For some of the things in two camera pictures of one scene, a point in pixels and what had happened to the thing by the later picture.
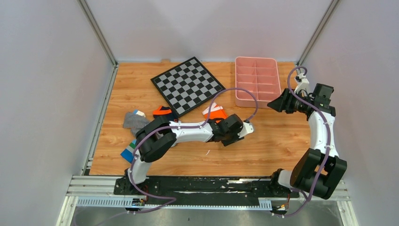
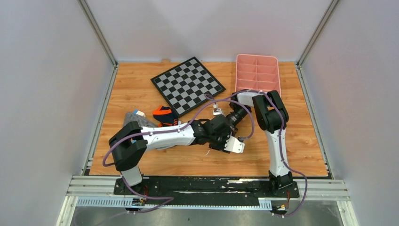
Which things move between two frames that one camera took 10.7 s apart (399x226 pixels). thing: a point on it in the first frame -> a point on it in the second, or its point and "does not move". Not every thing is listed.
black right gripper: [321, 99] -> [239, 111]
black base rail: [209, 190] does not move
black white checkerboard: [187, 85] does not move
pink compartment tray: [260, 75] does not move
